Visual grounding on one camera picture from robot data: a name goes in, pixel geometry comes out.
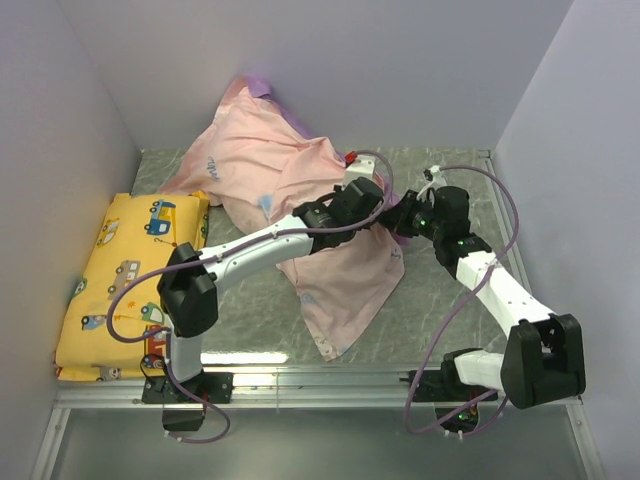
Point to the aluminium frame rail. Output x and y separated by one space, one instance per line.
321 421

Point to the yellow cartoon car pillow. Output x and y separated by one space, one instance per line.
106 339

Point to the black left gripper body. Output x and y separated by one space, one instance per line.
351 235

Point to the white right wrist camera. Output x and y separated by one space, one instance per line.
434 179

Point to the pink purple pillowcase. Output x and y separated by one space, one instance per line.
259 164

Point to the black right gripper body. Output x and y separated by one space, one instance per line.
417 218

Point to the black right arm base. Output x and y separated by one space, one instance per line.
435 386

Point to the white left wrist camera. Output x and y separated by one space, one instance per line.
359 165

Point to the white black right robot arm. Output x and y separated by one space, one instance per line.
544 357

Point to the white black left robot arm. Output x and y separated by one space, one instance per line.
192 281

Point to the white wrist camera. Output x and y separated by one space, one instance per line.
359 165
434 179

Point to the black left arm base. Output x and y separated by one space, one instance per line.
181 412

